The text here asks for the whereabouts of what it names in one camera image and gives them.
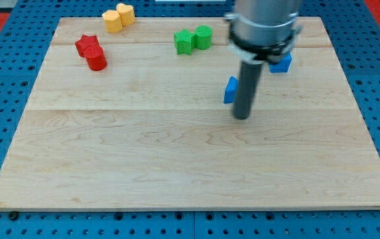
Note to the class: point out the red star block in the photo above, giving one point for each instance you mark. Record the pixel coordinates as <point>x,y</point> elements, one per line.
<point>84,42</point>

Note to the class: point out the red cylinder block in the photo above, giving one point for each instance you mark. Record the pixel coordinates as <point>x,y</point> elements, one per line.
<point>95,58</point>

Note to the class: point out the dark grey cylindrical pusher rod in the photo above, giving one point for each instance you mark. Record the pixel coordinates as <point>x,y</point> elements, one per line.
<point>249,75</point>

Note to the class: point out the light wooden board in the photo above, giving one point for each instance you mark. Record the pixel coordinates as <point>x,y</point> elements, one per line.
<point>150,132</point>

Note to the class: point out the green star block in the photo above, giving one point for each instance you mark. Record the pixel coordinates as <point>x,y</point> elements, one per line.
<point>184,42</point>

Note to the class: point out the blue cube block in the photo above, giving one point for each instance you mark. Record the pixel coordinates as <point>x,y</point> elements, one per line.
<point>282,66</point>

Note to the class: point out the yellow heart block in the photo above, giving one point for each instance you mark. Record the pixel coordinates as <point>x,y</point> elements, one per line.
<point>127,13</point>

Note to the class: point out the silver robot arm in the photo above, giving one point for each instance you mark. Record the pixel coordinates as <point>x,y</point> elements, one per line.
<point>263,30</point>

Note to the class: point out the green cylinder block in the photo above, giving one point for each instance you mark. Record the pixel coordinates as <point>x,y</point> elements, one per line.
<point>203,37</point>

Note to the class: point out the blue triangle block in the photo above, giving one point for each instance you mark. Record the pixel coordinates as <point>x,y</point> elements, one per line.
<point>230,90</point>

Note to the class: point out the yellow hexagon block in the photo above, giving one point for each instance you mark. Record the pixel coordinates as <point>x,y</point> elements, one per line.
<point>112,21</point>

